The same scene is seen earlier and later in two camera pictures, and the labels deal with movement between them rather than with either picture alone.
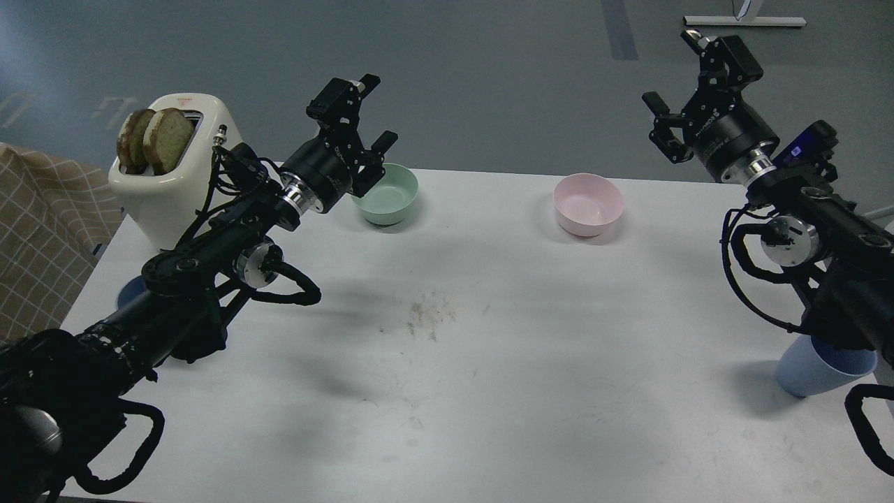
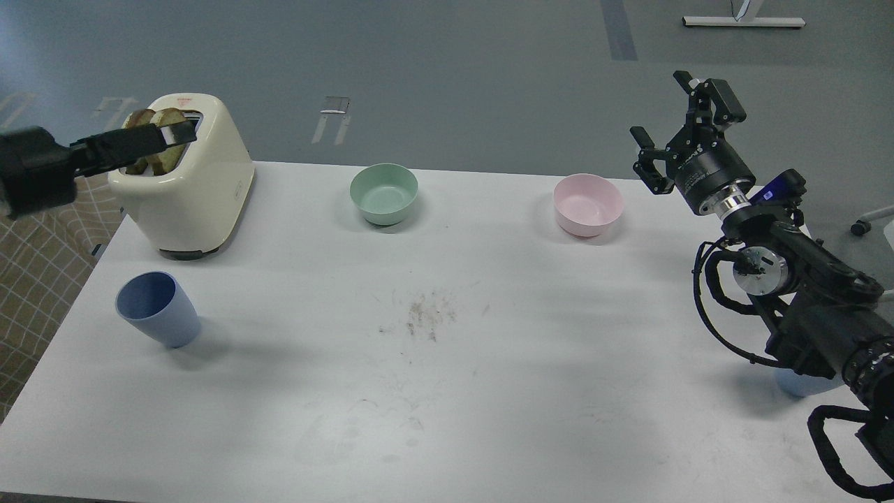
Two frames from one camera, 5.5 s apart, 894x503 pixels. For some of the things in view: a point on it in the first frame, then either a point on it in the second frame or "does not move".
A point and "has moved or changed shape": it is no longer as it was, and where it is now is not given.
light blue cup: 808,367 has moved or changed shape
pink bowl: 585,204 does not move
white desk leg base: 747,21 does not move
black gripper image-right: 716,126 to 699,160
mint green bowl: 386,202 does not move
